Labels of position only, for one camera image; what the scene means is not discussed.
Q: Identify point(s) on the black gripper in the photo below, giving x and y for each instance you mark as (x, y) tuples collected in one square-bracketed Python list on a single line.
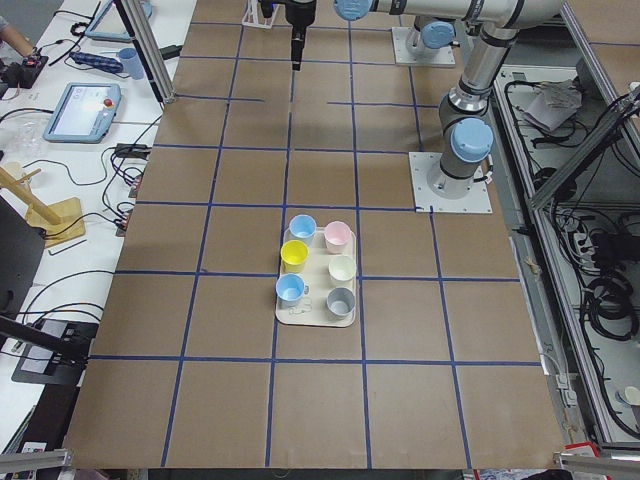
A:
[(298, 14)]

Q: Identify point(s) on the light blue ikea cup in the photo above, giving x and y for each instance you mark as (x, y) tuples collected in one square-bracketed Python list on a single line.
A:
[(290, 288)]

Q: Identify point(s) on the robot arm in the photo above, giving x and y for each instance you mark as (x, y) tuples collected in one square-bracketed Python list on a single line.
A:
[(468, 139), (428, 41)]

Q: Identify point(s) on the blue cup on tray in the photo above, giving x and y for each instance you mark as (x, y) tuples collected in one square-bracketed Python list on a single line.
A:
[(303, 228)]

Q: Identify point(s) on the pink cup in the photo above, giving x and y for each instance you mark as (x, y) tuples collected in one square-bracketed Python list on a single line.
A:
[(337, 235)]

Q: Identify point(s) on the yellow cup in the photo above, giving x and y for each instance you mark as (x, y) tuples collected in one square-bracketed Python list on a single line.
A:
[(294, 254)]

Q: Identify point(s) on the cream white cup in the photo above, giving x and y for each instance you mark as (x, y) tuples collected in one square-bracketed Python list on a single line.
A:
[(342, 270)]

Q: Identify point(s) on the grey cup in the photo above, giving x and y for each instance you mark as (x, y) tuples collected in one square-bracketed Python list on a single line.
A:
[(341, 302)]

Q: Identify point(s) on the black power adapter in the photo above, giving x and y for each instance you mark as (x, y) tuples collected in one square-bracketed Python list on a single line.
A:
[(171, 51)]

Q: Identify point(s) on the blue tumbler on desk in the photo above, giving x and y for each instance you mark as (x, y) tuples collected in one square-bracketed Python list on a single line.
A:
[(131, 62)]

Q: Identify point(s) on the far teach pendant tablet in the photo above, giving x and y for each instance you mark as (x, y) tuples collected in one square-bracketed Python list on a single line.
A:
[(107, 25)]

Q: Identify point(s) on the teach pendant tablet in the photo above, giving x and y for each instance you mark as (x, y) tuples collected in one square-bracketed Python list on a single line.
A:
[(84, 113), (107, 25)]

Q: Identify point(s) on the blue plaid umbrella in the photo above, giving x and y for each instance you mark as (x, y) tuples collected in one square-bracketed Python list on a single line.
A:
[(102, 63)]

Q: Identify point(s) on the near teach pendant tablet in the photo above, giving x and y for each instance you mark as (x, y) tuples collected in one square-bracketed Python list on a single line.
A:
[(84, 113)]

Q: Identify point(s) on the cream plastic tray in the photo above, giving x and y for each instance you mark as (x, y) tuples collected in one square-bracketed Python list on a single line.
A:
[(312, 309)]

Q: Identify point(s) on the wooden stand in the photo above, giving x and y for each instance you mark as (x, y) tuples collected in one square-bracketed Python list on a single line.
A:
[(61, 222)]

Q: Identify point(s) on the white wire cup rack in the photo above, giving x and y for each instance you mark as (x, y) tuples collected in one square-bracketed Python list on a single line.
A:
[(253, 16)]

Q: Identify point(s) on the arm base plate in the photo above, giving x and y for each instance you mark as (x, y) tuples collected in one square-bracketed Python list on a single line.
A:
[(435, 192), (410, 50)]

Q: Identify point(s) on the aluminium frame post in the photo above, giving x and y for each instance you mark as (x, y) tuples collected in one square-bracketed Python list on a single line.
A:
[(140, 32)]

